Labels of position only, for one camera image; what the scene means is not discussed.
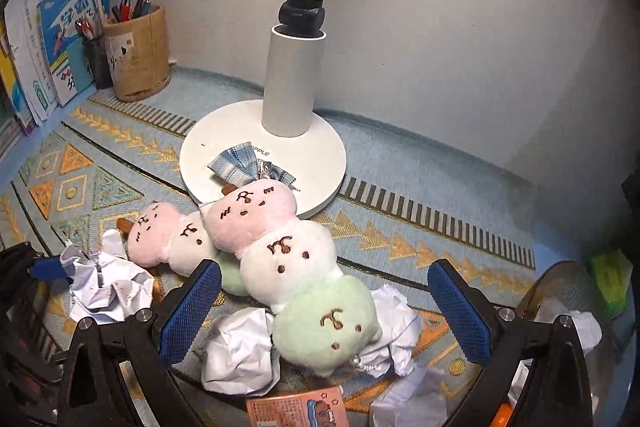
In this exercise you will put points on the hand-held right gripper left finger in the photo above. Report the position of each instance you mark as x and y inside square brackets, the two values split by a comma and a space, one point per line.
[192, 307]

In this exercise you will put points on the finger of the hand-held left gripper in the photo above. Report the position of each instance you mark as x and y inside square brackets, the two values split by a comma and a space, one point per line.
[50, 268]
[25, 317]

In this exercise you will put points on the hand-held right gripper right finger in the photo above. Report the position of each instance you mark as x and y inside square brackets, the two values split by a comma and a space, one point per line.
[460, 312]

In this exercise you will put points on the lined paper ball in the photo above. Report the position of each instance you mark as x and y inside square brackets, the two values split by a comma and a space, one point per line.
[400, 332]
[240, 352]
[410, 402]
[520, 387]
[585, 332]

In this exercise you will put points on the brown mesh waste basket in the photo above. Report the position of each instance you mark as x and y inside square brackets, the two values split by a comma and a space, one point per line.
[555, 287]

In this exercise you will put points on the orange ball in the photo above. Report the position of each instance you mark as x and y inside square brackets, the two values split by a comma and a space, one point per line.
[501, 417]

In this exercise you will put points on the crumpled handwritten paper ball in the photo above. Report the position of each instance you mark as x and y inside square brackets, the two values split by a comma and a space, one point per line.
[107, 282]

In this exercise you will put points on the small dango plush toy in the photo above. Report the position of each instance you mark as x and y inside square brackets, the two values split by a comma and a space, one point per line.
[150, 232]

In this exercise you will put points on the blue patterned woven mat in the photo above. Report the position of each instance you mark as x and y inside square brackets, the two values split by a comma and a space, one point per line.
[400, 247]

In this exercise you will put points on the large dango plush toy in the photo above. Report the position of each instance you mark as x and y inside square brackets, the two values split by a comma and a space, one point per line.
[290, 257]

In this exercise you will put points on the pink printed small box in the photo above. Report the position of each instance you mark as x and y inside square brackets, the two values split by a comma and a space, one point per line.
[290, 409]

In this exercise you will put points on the green packet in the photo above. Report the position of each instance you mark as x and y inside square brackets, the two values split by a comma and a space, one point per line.
[607, 277]

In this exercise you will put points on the plaid bow hair clip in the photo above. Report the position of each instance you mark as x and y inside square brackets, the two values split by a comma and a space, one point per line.
[240, 162]

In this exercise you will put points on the black mesh pen holder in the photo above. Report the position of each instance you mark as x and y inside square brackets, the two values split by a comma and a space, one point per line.
[97, 62]

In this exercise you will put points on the round wooden pen holder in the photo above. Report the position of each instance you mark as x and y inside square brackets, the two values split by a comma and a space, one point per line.
[145, 57]

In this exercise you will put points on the blue cartoon cover workbook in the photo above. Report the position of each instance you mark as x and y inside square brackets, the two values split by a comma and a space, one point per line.
[70, 37]

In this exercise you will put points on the bunch of red pens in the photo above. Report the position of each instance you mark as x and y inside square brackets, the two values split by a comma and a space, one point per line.
[87, 27]

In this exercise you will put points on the white desk lamp base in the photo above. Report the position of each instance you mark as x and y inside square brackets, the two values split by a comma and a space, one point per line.
[290, 72]

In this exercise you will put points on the black marker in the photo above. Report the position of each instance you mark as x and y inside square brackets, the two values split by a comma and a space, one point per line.
[116, 13]

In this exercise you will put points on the red pen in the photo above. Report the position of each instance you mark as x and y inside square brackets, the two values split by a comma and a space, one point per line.
[125, 9]

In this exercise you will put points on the dark blue pen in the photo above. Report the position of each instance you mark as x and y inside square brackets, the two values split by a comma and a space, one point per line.
[137, 7]

